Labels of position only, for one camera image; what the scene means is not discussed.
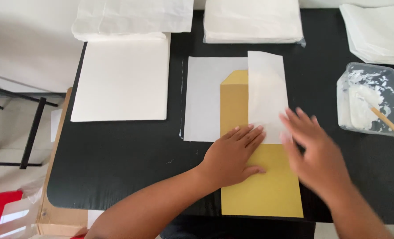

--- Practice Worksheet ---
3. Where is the person's right hand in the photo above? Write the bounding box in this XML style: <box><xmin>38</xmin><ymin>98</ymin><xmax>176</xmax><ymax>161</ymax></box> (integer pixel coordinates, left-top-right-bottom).
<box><xmin>279</xmin><ymin>108</ymin><xmax>352</xmax><ymax>202</ymax></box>

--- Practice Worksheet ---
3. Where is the person's left hand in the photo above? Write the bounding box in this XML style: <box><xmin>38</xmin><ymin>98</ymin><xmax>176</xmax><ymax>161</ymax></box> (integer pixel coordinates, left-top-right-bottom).
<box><xmin>200</xmin><ymin>124</ymin><xmax>267</xmax><ymax>188</ymax></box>

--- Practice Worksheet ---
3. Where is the yellow cardboard template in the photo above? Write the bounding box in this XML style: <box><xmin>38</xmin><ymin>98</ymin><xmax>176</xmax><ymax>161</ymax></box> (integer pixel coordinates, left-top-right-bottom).
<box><xmin>220</xmin><ymin>70</ymin><xmax>304</xmax><ymax>218</ymax></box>

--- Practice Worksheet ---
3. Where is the white paper sheet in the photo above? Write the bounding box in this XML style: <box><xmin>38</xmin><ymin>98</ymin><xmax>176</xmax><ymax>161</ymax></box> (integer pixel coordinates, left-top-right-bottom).
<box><xmin>183</xmin><ymin>51</ymin><xmax>290</xmax><ymax>145</ymax></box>

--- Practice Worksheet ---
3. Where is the clear plastic glue container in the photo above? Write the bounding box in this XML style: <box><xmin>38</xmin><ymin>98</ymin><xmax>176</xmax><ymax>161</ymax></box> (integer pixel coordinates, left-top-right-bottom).
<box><xmin>336</xmin><ymin>62</ymin><xmax>394</xmax><ymax>137</ymax></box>

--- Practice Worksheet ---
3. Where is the wooden glue stick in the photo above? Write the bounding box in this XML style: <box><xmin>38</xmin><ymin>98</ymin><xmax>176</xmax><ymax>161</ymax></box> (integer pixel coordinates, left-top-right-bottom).
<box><xmin>359</xmin><ymin>96</ymin><xmax>394</xmax><ymax>146</ymax></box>

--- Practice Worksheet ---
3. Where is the wrapped stack of white paper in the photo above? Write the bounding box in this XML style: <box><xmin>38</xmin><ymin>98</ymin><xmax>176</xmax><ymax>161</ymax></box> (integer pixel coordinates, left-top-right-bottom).
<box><xmin>203</xmin><ymin>0</ymin><xmax>306</xmax><ymax>47</ymax></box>

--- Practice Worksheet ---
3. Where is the fanned stack of white paper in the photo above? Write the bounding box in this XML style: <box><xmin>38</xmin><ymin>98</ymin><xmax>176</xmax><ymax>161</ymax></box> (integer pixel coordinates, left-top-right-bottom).
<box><xmin>339</xmin><ymin>4</ymin><xmax>394</xmax><ymax>66</ymax></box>

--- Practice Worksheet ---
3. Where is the stack of large white sheets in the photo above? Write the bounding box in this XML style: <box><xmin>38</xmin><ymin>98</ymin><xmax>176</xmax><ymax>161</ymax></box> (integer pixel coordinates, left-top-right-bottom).
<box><xmin>70</xmin><ymin>33</ymin><xmax>171</xmax><ymax>123</ymax></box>

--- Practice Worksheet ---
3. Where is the black table mat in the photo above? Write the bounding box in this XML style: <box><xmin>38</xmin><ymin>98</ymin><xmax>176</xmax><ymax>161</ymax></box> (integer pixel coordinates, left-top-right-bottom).
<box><xmin>46</xmin><ymin>8</ymin><xmax>394</xmax><ymax>225</ymax></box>

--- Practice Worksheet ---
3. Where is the stack of folded white bags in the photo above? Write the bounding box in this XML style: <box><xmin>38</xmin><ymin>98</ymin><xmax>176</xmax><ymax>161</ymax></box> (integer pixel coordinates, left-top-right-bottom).
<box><xmin>71</xmin><ymin>0</ymin><xmax>194</xmax><ymax>42</ymax></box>

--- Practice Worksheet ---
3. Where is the black metal frame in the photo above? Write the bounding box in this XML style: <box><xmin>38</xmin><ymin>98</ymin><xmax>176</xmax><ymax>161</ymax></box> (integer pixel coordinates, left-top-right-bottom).
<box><xmin>0</xmin><ymin>84</ymin><xmax>59</xmax><ymax>170</ymax></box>

